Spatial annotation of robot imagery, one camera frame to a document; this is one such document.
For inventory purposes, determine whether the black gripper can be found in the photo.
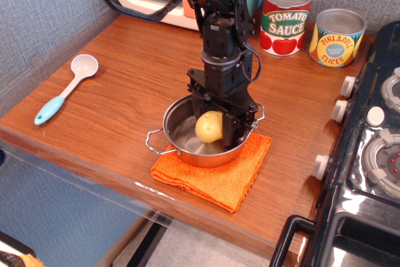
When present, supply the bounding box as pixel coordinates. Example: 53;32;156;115
187;49;259;147

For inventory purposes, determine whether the yellow toy potato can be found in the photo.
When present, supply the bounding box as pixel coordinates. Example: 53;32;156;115
195;111;223;144

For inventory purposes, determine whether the small steel pot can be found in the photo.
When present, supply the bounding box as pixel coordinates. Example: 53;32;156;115
145;96;251;168

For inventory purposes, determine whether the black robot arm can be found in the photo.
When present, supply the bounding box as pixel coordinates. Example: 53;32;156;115
187;0;260;147

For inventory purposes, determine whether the orange woven cloth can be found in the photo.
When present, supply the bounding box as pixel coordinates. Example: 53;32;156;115
151;134;272;213

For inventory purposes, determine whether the white stove knob lower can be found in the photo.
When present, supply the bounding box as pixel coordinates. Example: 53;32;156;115
311;154;329;181

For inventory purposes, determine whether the white stove knob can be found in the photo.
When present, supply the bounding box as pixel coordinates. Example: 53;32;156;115
331;100;348;123
340;76;357;98
311;154;329;181

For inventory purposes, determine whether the white stove knob middle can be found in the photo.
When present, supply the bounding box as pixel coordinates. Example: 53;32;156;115
331;100;348;123

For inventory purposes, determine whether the tomato sauce can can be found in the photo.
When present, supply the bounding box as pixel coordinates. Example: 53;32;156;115
259;0;312;56

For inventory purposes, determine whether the white stove knob upper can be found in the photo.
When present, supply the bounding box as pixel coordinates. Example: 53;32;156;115
340;76;357;98

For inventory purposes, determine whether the pineapple slices can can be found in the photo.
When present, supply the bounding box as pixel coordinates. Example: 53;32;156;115
309;8;367;68

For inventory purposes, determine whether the black toy stove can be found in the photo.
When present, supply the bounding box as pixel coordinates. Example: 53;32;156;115
270;21;399;266

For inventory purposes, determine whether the orange object bottom left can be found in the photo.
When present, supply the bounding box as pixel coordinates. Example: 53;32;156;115
1;251;44;267

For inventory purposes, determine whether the white spoon teal handle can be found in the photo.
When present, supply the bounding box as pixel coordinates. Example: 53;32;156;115
34;54;99;126

